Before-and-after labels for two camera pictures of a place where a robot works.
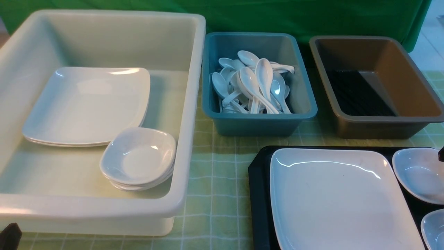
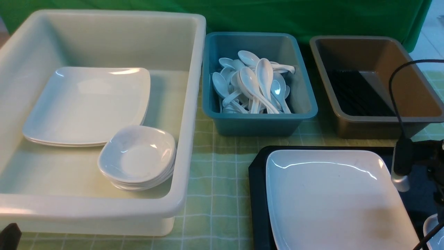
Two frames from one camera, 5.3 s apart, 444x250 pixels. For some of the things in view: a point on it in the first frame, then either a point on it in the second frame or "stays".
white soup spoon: [264, 73] stays
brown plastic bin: [374, 87] stays
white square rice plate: [340, 199] stays
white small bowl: [420, 172] → [136, 158]
